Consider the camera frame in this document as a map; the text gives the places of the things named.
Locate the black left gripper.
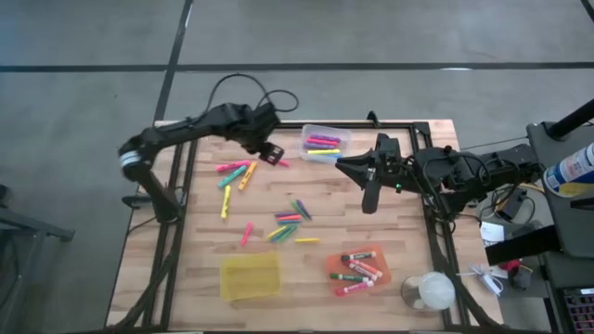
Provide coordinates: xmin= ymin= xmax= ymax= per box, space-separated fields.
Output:
xmin=217 ymin=101 xmax=286 ymax=166

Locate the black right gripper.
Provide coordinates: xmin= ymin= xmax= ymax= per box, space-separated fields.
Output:
xmin=334 ymin=133 xmax=420 ymax=215

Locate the orange highlighter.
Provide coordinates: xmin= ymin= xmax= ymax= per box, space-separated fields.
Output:
xmin=238 ymin=161 xmax=259 ymax=191

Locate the teal highlighter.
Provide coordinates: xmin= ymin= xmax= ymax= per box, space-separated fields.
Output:
xmin=217 ymin=165 xmax=248 ymax=189

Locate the black dry-erase marker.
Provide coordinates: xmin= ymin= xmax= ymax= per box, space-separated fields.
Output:
xmin=341 ymin=250 xmax=378 ymax=262

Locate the green dry-erase marker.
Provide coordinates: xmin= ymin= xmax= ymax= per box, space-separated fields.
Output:
xmin=329 ymin=271 xmax=371 ymax=283

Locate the pink dry-erase marker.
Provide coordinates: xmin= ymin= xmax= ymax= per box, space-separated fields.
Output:
xmin=333 ymin=279 xmax=375 ymax=297

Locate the clear plastic container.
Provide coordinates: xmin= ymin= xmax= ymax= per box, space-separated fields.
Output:
xmin=299 ymin=123 xmax=354 ymax=166

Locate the orange plastic container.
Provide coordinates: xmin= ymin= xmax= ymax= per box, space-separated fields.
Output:
xmin=324 ymin=244 xmax=394 ymax=300

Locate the glass jar with white lid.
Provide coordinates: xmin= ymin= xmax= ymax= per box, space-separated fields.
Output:
xmin=401 ymin=271 xmax=457 ymax=312

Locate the white paper tag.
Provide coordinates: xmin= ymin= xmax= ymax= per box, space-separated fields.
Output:
xmin=480 ymin=220 xmax=506 ymax=247

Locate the yellow plastic container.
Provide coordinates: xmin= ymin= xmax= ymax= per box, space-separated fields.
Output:
xmin=218 ymin=251 xmax=283 ymax=302

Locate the black power box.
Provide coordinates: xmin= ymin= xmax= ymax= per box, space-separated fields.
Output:
xmin=495 ymin=187 xmax=528 ymax=222

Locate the black stand pole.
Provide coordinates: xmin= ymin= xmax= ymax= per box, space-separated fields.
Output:
xmin=546 ymin=98 xmax=594 ymax=142
xmin=484 ymin=225 xmax=562 ymax=267

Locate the white blue wipes canister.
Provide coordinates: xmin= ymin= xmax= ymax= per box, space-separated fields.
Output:
xmin=542 ymin=141 xmax=594 ymax=199

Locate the dark grey cart shelf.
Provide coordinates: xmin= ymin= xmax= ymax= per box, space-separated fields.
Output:
xmin=526 ymin=119 xmax=594 ymax=260

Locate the black backlit keyboard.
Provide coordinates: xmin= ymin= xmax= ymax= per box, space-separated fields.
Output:
xmin=561 ymin=286 xmax=594 ymax=334

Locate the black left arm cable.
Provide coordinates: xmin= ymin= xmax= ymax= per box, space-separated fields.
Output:
xmin=203 ymin=72 xmax=301 ymax=122

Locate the black metal table frame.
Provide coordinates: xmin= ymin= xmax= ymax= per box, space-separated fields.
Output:
xmin=109 ymin=110 xmax=505 ymax=333

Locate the black clamp mount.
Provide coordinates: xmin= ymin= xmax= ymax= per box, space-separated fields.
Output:
xmin=121 ymin=193 xmax=152 ymax=210

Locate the white cable adapter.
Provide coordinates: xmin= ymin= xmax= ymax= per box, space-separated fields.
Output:
xmin=457 ymin=263 xmax=505 ymax=297

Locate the yellow cable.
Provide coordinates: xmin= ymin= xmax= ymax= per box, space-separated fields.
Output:
xmin=519 ymin=180 xmax=547 ymax=196

